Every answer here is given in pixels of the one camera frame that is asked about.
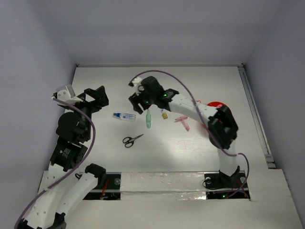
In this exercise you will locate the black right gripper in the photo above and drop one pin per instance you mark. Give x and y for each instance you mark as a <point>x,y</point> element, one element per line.
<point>135,99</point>

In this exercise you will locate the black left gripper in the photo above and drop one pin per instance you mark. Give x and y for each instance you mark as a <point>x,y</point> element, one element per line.
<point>101,99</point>

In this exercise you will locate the small yellow eraser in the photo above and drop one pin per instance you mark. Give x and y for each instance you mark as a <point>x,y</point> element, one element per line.
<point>164,115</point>

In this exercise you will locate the blue white glue bottle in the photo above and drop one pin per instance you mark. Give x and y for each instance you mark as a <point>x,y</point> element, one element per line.
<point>125,116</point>

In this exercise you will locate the black scissors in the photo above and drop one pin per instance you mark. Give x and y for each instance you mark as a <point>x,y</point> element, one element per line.
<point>129,141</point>

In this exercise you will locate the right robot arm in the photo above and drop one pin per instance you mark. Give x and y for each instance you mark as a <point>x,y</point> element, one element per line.
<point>219,122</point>

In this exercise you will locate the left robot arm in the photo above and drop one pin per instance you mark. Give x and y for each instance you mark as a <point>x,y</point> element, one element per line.
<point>63,187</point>

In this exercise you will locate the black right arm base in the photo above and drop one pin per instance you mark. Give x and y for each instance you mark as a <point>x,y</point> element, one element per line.
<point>218,180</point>

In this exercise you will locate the green translucent pen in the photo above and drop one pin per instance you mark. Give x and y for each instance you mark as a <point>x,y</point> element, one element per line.
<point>148,119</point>

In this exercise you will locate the pink translucent pen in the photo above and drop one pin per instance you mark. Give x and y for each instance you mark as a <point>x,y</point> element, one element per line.
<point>183,119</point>

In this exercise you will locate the orange round divided container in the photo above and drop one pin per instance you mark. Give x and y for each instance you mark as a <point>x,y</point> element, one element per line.
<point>215,104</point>

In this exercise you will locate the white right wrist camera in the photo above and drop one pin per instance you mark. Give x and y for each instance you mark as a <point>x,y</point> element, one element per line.
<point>135,83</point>

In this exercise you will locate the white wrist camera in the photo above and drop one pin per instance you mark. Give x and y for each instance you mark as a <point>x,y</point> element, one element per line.
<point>135,83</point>
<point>66,94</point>

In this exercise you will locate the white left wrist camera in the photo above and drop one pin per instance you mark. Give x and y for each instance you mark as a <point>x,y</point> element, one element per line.
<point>66,94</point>

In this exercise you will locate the aluminium table edge rail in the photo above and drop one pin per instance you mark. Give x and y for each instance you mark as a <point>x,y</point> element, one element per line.
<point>257,120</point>

